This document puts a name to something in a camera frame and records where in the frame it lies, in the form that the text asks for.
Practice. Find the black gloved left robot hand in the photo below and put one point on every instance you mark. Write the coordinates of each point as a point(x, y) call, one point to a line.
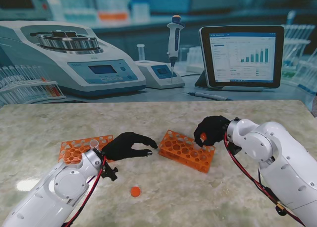
point(121, 147)

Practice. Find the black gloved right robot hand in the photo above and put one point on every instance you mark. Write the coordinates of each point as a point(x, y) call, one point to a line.
point(213, 130)

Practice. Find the orange tube cap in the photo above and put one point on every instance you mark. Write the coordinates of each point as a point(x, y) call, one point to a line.
point(135, 191)
point(203, 136)

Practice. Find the clear plastic test tube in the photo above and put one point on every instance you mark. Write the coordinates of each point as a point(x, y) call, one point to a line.
point(200, 145)
point(94, 144)

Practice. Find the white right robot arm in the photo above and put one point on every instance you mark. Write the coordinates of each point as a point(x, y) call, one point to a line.
point(277, 157)

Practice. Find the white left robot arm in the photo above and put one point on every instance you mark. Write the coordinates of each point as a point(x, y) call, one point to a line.
point(49, 194)

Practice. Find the orange test tube rack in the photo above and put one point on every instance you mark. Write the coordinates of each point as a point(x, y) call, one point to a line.
point(71, 150)
point(180, 150)

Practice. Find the printed laboratory backdrop banner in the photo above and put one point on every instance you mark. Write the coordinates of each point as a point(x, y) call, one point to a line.
point(158, 38)

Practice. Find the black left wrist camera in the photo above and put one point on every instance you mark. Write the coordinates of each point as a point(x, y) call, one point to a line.
point(111, 172)

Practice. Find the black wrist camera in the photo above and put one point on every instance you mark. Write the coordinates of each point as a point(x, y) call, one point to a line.
point(234, 147)
point(111, 172)

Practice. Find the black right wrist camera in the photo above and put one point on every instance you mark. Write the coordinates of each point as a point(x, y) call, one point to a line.
point(234, 147)

